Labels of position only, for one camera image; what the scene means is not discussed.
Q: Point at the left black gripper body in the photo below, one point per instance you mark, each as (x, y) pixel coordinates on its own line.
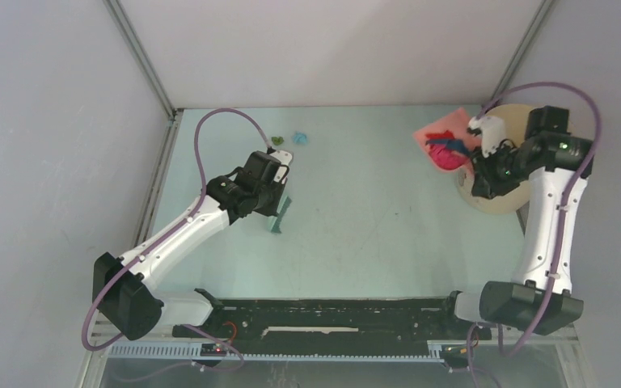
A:
(269, 196)

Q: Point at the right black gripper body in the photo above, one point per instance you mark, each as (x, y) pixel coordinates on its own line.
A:
(501, 170)

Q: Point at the green plastic brush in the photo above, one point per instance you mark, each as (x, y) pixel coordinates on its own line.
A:
(274, 221)

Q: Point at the green paper scrap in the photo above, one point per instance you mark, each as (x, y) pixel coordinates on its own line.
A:
(277, 140)

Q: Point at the long dark blue paper scrap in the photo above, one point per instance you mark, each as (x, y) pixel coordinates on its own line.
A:
(456, 146)

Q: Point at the red paper scrap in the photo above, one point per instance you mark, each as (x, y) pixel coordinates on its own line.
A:
(440, 137)

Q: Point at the pink plastic dustpan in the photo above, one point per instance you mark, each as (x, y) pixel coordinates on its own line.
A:
(457, 123)

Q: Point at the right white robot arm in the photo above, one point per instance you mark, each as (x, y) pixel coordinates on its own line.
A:
(539, 298)

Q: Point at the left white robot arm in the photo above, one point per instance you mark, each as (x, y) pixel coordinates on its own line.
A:
(125, 288)

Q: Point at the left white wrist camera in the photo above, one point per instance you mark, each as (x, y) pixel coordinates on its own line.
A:
(285, 157)

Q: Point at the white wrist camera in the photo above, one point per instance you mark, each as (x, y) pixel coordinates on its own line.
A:
(285, 157)
(491, 130)

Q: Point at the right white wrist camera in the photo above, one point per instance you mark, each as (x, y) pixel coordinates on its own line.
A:
(491, 130)

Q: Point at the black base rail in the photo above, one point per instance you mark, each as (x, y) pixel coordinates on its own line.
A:
(366, 328)

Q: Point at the right aluminium frame post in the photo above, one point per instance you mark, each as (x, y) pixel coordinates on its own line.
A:
(532, 31)

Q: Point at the aluminium frame post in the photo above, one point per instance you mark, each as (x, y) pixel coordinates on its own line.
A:
(532, 31)
(127, 31)

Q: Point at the left aluminium frame post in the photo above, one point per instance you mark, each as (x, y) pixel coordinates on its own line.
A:
(127, 31)

